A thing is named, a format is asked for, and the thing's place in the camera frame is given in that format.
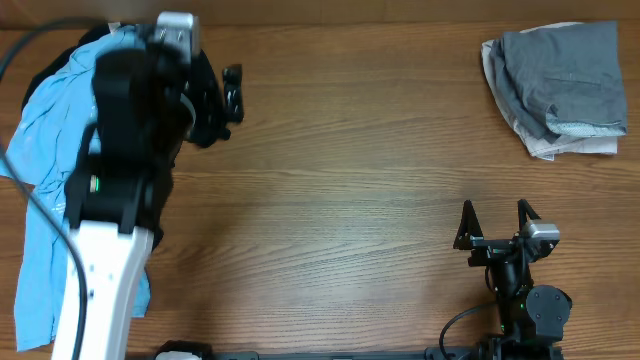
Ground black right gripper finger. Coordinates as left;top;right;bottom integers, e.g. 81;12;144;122
517;199;540;232
453;200;484;250

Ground grey shorts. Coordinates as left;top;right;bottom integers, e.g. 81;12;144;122
489;21;628;143

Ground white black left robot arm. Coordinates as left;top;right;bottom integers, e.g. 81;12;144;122
53;46;244;359

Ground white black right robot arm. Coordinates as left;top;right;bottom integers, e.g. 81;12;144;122
439;199;573;359

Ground black t-shirt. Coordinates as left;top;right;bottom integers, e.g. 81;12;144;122
22;24;244;240

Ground beige folded shorts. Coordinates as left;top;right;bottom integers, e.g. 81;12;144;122
481;40;618;161

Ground light blue t-shirt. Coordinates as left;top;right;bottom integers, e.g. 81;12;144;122
6;25;142;352

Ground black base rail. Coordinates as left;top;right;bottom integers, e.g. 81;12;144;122
149;339;566;360

